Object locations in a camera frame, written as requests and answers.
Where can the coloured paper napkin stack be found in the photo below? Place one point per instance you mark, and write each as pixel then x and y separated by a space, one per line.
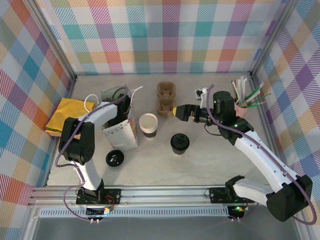
pixel 51 131

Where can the white paper coffee cup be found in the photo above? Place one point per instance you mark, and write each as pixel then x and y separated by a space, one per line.
pixel 148 121

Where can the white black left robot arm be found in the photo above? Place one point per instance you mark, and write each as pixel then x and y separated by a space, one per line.
pixel 85 140

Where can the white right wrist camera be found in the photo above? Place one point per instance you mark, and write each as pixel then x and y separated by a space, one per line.
pixel 201 93

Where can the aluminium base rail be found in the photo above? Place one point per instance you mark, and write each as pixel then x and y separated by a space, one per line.
pixel 162 193

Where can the animal print paper gift bag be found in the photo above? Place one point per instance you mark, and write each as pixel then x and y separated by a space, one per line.
pixel 125 135

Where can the aluminium frame post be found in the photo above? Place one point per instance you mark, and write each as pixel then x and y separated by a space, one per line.
pixel 51 37
pixel 271 37

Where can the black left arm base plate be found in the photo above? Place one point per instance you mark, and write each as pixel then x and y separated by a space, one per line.
pixel 112 196

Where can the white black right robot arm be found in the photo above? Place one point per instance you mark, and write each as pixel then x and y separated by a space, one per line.
pixel 262 155

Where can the black plastic cup lid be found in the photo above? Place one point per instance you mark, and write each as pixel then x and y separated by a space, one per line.
pixel 179 141
pixel 115 158

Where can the green white wrapped straw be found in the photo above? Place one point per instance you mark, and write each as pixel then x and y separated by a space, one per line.
pixel 255 92

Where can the small black controller board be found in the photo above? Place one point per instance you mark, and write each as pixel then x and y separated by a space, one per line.
pixel 96 212
pixel 237 211

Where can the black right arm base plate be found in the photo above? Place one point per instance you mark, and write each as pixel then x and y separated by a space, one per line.
pixel 217 195

